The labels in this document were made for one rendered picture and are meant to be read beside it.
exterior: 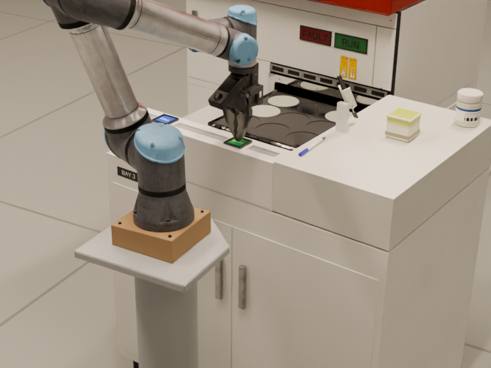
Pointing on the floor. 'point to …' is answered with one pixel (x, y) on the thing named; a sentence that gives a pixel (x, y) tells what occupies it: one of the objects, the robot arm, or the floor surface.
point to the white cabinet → (321, 288)
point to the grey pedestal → (162, 295)
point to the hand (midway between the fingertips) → (236, 137)
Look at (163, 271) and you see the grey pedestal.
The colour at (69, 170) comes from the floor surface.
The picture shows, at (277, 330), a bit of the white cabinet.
